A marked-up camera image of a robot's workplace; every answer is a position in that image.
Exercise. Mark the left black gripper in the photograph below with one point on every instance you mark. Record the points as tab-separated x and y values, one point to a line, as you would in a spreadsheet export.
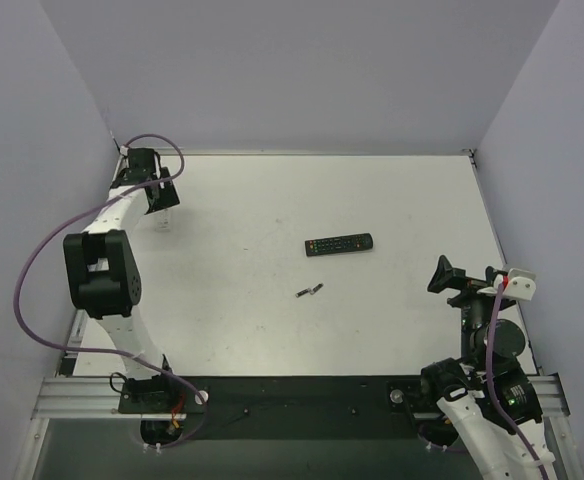
159	191

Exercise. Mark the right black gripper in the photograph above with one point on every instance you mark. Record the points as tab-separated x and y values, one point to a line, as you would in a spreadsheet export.
470	288

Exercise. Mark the black tv remote control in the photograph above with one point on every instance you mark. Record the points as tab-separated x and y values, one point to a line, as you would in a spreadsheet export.
354	243

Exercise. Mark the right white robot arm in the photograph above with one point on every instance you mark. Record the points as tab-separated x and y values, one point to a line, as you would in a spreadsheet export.
485	399

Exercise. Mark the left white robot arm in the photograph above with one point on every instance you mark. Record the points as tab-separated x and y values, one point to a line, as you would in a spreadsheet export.
105	282

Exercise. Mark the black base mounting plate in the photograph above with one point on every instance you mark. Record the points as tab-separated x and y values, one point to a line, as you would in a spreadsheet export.
286	408

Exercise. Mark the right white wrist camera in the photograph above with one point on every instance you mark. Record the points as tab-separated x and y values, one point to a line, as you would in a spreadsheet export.
516	284

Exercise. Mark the aluminium front rail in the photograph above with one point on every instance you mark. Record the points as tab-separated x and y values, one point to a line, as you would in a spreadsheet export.
92	398

